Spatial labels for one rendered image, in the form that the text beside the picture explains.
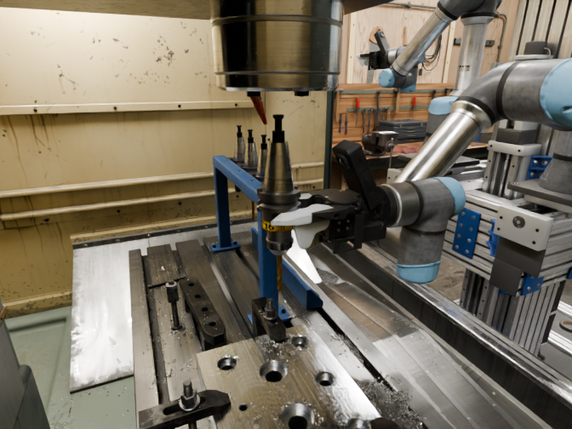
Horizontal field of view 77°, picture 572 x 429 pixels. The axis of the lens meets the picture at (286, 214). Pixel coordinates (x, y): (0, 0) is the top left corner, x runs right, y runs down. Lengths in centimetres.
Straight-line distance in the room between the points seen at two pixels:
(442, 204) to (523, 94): 29
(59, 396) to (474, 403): 111
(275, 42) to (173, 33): 108
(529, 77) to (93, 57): 125
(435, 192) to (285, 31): 37
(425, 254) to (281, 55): 43
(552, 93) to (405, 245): 37
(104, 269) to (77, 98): 61
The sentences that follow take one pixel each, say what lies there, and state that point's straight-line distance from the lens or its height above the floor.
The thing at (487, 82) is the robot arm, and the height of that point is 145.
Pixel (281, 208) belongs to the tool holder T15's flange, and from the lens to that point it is 49.
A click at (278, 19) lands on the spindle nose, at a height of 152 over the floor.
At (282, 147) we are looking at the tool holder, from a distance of 49.
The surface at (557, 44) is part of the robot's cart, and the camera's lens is 152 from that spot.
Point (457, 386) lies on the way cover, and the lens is 111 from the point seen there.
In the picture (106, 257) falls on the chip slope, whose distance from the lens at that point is 154.
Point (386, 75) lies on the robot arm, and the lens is 168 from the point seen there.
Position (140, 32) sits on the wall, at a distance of 147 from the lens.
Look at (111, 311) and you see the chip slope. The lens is 139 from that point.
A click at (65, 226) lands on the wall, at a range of 157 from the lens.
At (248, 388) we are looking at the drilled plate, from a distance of 65.
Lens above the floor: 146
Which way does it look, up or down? 21 degrees down
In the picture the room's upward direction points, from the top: straight up
